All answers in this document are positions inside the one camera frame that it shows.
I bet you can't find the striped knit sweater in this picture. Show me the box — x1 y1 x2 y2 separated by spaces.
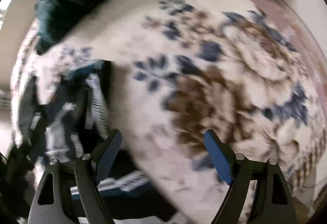
7 60 176 222

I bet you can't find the floral bed blanket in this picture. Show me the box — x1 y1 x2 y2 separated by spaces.
11 0 326 223

